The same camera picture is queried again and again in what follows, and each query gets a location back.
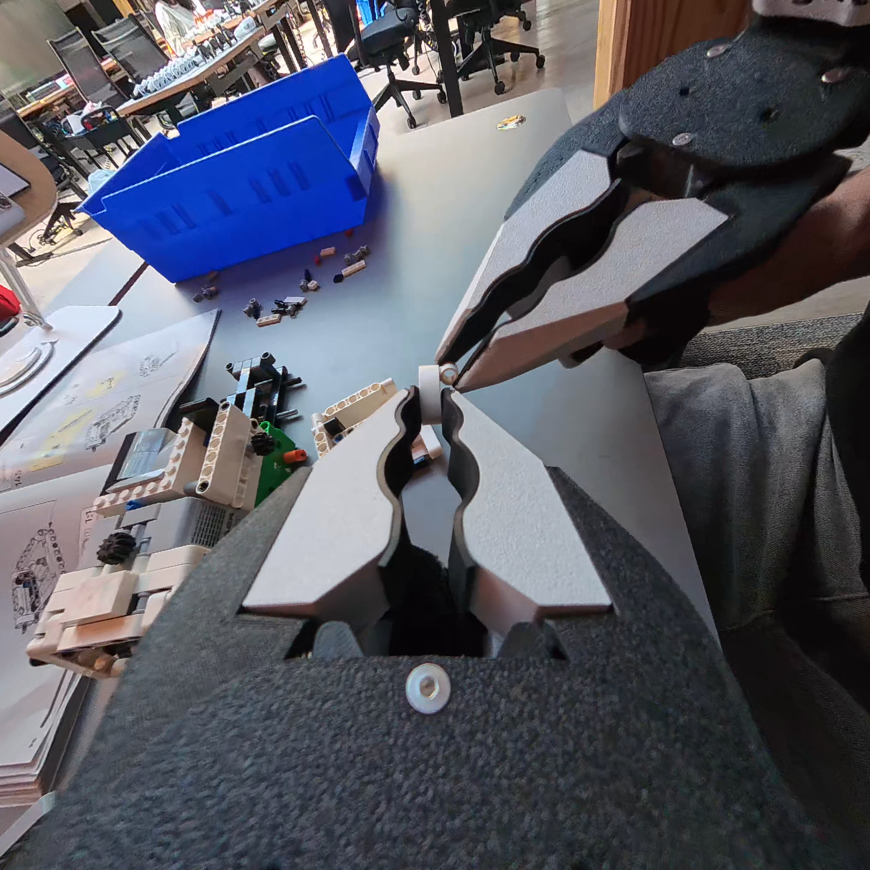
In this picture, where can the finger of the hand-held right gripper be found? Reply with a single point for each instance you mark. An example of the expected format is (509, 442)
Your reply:
(612, 278)
(544, 204)

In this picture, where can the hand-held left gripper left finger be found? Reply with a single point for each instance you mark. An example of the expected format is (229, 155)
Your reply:
(326, 530)

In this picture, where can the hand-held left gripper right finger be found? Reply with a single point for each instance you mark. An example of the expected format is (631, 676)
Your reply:
(530, 537)

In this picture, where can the small white lego connector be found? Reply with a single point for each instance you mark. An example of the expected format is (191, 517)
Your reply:
(429, 397)

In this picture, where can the person's right forearm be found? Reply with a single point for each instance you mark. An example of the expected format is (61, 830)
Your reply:
(802, 251)

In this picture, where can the white grey green lego vehicle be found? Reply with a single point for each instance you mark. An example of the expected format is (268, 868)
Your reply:
(211, 462)

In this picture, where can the scattered small lego pieces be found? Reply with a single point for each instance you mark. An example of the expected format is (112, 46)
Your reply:
(353, 269)

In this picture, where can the lego instruction booklet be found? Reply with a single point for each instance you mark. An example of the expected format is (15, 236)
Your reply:
(81, 408)

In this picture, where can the person's right hand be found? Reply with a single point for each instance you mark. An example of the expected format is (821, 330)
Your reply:
(622, 338)

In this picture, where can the small colourful sticker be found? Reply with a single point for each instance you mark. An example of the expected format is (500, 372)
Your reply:
(510, 122)

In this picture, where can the black office chair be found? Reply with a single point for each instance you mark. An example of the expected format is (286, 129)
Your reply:
(394, 34)
(496, 41)

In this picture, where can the person's grey pants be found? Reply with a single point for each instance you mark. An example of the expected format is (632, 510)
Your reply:
(747, 510)

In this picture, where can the blue plastic bin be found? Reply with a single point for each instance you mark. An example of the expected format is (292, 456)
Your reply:
(224, 204)

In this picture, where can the white board stand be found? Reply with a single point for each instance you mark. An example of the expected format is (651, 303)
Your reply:
(61, 333)

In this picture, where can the long wooden desk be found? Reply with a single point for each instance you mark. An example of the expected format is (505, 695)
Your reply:
(217, 60)

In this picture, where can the red bag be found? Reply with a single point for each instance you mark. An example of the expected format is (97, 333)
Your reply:
(7, 302)

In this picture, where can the wooden post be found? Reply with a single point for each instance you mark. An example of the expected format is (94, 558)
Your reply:
(646, 41)

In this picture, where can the white lego beam frame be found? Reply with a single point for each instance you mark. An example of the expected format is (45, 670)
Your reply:
(353, 404)

